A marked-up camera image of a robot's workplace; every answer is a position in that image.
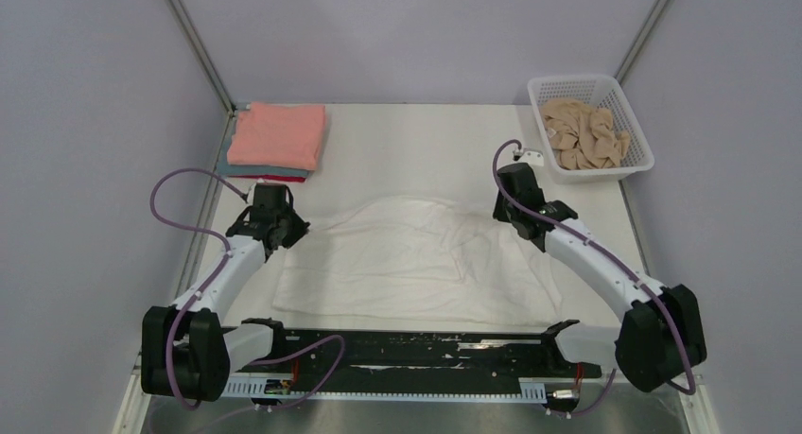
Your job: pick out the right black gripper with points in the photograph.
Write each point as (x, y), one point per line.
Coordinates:
(497, 211)

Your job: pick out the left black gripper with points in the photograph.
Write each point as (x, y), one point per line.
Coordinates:
(299, 230)

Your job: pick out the white t-shirt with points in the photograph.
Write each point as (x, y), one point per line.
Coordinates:
(418, 259)

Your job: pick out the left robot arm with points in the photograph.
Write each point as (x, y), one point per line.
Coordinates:
(186, 351)

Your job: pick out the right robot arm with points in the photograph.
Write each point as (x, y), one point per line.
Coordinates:
(660, 334)

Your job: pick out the folded red t-shirt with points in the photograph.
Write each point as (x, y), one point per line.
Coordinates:
(271, 178)

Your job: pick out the beige crumpled t-shirt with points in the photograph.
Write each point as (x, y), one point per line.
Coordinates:
(582, 136)

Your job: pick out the folded pink t-shirt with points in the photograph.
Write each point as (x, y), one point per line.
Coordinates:
(275, 135)

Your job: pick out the white plastic basket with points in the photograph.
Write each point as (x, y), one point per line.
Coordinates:
(596, 91)

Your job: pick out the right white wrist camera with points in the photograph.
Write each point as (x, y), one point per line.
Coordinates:
(530, 156)

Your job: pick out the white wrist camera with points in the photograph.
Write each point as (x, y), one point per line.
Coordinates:
(251, 192)
(530, 156)

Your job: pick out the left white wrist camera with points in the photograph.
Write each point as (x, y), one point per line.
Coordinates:
(251, 192)

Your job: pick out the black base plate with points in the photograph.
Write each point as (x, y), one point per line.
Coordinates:
(312, 355)

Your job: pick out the white slotted cable duct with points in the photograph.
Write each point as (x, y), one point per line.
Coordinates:
(373, 387)

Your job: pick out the left aluminium corner post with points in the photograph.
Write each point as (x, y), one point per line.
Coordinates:
(181, 13)

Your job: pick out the aluminium corner post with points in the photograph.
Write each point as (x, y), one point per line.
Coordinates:
(643, 35)
(181, 13)

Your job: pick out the right aluminium corner post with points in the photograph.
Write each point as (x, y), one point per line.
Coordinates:
(643, 35)

